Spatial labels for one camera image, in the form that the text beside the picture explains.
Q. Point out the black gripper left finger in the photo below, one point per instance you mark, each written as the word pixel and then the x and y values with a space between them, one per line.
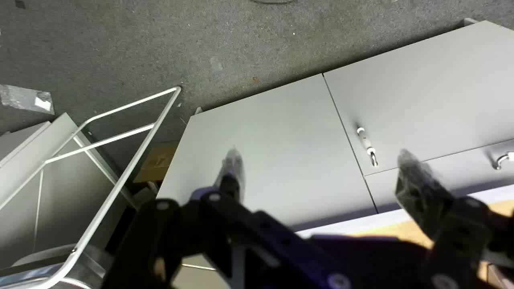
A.
pixel 232 184

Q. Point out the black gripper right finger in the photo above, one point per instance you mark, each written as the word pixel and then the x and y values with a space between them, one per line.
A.
pixel 423 192

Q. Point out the grey desk base cabinet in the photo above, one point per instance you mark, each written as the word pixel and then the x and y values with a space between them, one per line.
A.
pixel 267 149

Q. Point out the grey flat board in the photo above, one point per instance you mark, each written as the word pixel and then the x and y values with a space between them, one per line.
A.
pixel 58 213

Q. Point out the crumpled silver plastic sheet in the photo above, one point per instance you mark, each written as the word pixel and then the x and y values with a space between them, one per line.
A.
pixel 24 98

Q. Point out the white metal tube frame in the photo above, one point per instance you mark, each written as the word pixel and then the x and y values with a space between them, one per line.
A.
pixel 161 94

